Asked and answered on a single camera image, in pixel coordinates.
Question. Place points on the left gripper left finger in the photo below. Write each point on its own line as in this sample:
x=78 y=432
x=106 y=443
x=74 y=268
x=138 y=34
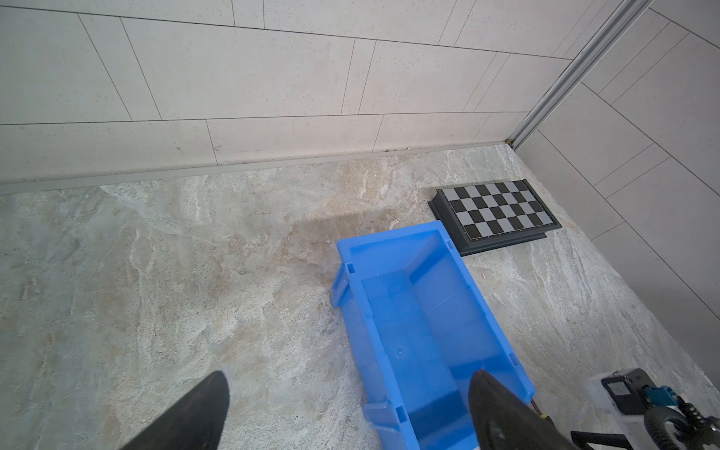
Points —
x=196 y=421

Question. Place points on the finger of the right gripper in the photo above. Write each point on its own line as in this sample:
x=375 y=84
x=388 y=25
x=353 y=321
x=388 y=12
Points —
x=585 y=440

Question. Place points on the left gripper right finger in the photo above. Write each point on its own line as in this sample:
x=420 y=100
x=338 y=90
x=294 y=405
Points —
x=502 y=421

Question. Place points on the black yellow screwdriver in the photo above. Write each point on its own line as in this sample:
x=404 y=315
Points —
x=541 y=415

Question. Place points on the blue plastic bin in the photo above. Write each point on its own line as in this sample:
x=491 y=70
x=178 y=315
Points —
x=419 y=328

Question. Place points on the black white checkerboard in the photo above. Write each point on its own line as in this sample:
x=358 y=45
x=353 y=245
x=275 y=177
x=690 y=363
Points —
x=493 y=215

